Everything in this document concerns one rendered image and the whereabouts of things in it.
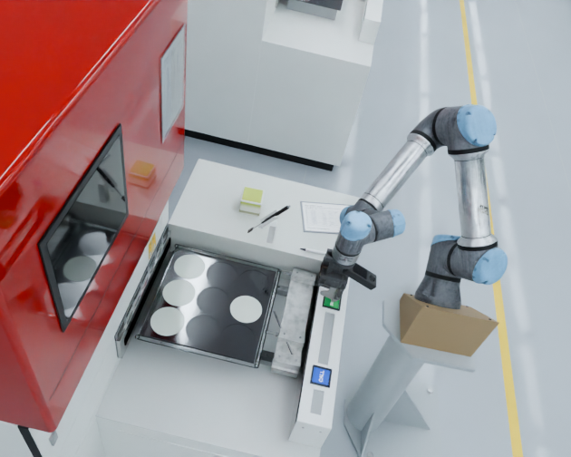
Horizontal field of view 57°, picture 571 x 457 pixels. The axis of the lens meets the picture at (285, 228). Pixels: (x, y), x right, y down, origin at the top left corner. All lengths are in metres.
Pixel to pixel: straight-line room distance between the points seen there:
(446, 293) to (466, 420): 1.12
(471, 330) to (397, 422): 0.95
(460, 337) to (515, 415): 1.17
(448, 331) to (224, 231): 0.79
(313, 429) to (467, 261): 0.67
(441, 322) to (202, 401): 0.76
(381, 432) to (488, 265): 1.17
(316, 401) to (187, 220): 0.73
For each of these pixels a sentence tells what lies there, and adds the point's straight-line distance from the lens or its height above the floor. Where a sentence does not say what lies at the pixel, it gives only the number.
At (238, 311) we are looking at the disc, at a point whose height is 0.90.
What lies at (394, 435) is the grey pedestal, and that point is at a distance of 2.61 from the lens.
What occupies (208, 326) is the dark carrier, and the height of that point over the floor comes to 0.90.
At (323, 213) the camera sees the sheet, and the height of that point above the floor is 0.97.
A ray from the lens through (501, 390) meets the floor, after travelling 2.97.
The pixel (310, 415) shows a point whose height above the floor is 0.96.
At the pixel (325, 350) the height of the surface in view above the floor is 0.96.
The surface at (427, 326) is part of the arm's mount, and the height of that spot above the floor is 0.94.
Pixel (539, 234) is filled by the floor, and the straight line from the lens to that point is 3.86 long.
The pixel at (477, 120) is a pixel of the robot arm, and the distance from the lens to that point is 1.59.
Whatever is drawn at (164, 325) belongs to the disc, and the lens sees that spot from 1.64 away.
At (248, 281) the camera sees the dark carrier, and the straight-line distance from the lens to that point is 1.75.
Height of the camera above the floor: 2.30
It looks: 47 degrees down
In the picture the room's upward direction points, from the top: 13 degrees clockwise
